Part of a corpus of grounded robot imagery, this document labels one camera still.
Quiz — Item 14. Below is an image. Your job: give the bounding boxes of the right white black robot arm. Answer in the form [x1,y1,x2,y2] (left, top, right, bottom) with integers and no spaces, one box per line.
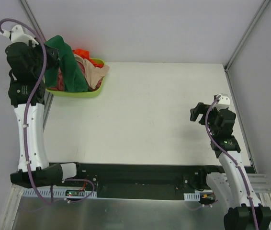
[190,103,271,230]

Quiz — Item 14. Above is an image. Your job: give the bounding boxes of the left white slotted cable duct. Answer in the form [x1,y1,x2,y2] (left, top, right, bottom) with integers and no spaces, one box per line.
[23,188,97,199]

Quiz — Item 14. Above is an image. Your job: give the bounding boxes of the beige t shirt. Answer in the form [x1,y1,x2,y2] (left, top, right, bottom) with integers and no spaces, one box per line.
[74,54,110,91]

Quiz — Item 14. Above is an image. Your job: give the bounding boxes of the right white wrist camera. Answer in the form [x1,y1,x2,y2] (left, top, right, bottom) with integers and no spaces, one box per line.
[214,93,230,108]

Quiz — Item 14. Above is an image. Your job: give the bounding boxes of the dark green t shirt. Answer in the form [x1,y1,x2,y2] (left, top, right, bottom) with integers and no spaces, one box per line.
[44,35,77,88]

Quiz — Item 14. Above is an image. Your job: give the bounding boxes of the aluminium front rail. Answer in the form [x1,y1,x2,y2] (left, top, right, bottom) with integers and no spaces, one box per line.
[248,173,271,194]

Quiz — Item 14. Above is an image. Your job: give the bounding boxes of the pink t shirt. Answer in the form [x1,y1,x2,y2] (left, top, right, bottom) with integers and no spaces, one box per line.
[55,59,105,92]

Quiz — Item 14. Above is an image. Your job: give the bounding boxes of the white slotted cable duct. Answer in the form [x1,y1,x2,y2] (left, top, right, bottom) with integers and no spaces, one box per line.
[23,188,97,199]
[183,193,201,202]

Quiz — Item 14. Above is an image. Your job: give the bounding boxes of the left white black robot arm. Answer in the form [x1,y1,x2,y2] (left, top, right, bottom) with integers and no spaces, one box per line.
[5,41,84,188]

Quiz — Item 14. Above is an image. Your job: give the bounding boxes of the right aluminium frame post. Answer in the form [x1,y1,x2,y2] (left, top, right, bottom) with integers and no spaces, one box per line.
[223,0,271,172]

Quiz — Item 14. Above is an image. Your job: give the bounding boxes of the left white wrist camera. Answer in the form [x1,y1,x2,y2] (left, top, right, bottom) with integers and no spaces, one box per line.
[0,24,39,47]

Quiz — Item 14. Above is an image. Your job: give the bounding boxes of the right white slotted cable duct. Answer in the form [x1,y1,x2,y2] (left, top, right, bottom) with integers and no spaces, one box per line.
[183,193,201,202]

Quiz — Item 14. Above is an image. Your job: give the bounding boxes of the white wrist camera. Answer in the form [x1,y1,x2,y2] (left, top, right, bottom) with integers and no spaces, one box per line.
[0,24,39,47]
[214,93,230,108]

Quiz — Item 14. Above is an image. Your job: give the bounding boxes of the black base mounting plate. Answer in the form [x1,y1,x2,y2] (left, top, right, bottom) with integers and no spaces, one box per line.
[61,162,227,199]

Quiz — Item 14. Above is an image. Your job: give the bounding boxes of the left aluminium frame post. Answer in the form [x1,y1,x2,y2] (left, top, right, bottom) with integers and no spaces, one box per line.
[18,0,54,129]

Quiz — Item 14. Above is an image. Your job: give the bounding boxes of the aluminium frame post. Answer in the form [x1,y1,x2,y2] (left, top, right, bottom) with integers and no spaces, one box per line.
[223,0,271,172]
[18,0,54,129]

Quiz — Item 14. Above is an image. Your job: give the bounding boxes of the lime green plastic basket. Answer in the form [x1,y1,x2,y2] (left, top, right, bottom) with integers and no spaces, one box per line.
[45,57,105,98]

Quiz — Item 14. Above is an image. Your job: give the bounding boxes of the orange t shirt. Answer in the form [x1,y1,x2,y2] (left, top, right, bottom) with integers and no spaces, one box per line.
[72,49,104,68]

